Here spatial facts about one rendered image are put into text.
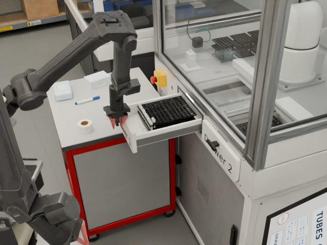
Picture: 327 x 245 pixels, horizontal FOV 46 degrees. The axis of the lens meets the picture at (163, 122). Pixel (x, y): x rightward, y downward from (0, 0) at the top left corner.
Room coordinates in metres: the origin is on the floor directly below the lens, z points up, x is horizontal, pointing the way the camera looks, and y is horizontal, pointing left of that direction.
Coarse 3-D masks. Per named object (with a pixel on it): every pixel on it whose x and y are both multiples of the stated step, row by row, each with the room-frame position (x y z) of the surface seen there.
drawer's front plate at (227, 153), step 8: (208, 128) 1.30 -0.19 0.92; (208, 136) 1.29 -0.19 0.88; (216, 136) 1.23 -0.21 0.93; (208, 144) 1.29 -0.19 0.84; (224, 144) 1.18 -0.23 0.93; (224, 152) 1.17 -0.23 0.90; (232, 152) 1.13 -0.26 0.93; (232, 160) 1.11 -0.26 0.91; (240, 160) 1.09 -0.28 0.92; (224, 168) 1.16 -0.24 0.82; (232, 168) 1.10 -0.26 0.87; (232, 176) 1.10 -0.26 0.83
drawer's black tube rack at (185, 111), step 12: (180, 96) 1.59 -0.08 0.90; (144, 108) 1.50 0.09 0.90; (156, 108) 1.49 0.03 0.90; (168, 108) 1.50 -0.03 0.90; (180, 108) 1.53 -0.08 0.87; (144, 120) 1.44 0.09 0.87; (156, 120) 1.40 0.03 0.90; (168, 120) 1.40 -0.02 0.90; (180, 120) 1.43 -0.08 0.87; (192, 120) 1.43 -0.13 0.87
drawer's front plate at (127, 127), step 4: (128, 120) 1.37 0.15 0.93; (124, 124) 1.38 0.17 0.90; (128, 124) 1.33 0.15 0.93; (124, 128) 1.38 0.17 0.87; (128, 128) 1.31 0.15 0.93; (132, 128) 1.30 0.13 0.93; (128, 132) 1.31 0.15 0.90; (132, 132) 1.28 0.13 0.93; (128, 136) 1.32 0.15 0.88; (132, 136) 1.27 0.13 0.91; (128, 140) 1.33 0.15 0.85; (132, 140) 1.27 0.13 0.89; (128, 144) 1.33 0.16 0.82; (132, 144) 1.27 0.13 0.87; (136, 144) 1.28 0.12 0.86; (132, 148) 1.27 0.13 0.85; (136, 148) 1.28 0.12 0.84; (132, 152) 1.28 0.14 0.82; (136, 152) 1.28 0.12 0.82
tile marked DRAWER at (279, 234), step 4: (276, 232) 0.69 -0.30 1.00; (280, 232) 0.68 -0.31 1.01; (272, 236) 0.69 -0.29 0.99; (276, 236) 0.68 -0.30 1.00; (280, 236) 0.67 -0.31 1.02; (272, 240) 0.67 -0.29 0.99; (276, 240) 0.66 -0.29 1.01; (280, 240) 0.66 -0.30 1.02; (272, 244) 0.66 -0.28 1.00; (276, 244) 0.65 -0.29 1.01; (280, 244) 0.64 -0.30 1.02
